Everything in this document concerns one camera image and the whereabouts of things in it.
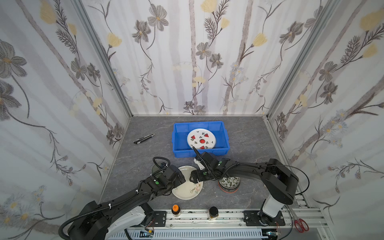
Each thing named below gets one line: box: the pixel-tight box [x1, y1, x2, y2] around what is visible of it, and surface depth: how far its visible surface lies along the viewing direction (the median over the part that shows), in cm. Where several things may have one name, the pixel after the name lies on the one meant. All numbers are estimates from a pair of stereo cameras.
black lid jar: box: [209, 206, 219, 221], surface depth 70 cm
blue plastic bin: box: [172, 121, 230, 158], surface depth 109 cm
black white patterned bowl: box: [218, 176, 241, 190], surface depth 80 cm
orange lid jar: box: [171, 204, 181, 217], surface depth 71 cm
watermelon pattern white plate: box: [187, 128, 217, 150], surface depth 106 cm
